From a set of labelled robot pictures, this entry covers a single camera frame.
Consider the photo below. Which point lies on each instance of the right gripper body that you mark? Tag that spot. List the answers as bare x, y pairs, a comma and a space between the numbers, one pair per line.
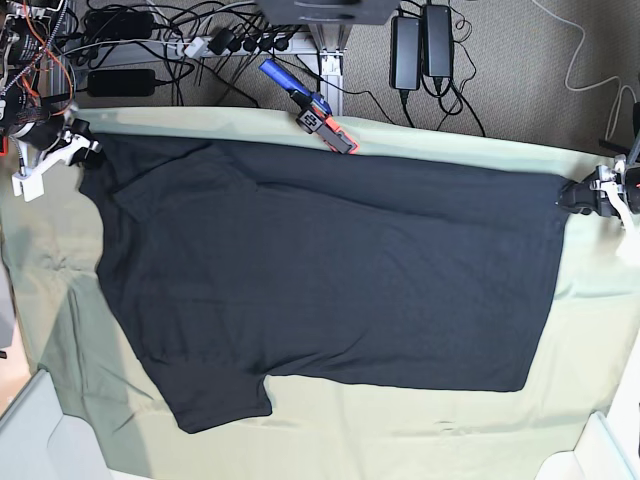
63, 137

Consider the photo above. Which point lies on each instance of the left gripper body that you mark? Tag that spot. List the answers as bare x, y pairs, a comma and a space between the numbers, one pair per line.
615, 190

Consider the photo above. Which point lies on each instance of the dark navy T-shirt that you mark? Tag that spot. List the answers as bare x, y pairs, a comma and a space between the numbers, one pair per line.
225, 262

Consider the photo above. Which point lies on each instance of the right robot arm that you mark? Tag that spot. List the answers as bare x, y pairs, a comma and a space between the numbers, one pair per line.
29, 30

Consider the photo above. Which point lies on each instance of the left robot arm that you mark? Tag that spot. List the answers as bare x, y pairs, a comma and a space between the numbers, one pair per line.
611, 190

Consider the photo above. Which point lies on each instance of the clamp at right edge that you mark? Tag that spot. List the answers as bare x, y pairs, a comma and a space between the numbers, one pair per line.
631, 153

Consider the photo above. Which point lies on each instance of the black power brick left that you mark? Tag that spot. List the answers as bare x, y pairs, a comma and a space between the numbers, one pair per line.
121, 83

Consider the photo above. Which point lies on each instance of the white power strip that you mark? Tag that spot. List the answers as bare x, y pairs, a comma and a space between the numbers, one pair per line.
227, 43

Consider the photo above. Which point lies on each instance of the light green table cloth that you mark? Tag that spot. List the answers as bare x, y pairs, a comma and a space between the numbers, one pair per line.
318, 429

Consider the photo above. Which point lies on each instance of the black power adapter pair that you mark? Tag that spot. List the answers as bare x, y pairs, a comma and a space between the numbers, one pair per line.
422, 47

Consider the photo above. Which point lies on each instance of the blue orange bar clamp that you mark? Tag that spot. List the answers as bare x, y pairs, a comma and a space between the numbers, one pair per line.
315, 116

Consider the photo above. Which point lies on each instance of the white bin bottom right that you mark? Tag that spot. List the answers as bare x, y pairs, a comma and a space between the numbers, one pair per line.
606, 449

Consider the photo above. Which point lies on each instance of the white bin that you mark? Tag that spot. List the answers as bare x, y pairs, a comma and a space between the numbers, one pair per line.
39, 441
606, 449

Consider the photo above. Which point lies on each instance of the white bin bottom left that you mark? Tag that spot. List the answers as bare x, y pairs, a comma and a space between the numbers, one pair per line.
39, 441

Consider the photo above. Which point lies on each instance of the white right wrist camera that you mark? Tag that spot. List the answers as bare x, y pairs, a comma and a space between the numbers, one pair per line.
29, 186

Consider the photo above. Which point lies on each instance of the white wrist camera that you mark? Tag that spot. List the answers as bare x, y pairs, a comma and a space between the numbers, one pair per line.
628, 249
29, 186

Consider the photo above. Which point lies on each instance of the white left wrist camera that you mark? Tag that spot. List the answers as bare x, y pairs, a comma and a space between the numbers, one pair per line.
628, 249

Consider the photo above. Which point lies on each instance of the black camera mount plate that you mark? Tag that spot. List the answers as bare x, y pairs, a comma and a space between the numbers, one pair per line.
359, 12

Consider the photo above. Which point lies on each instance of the aluminium frame post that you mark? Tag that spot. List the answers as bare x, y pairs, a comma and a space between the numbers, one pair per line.
330, 41

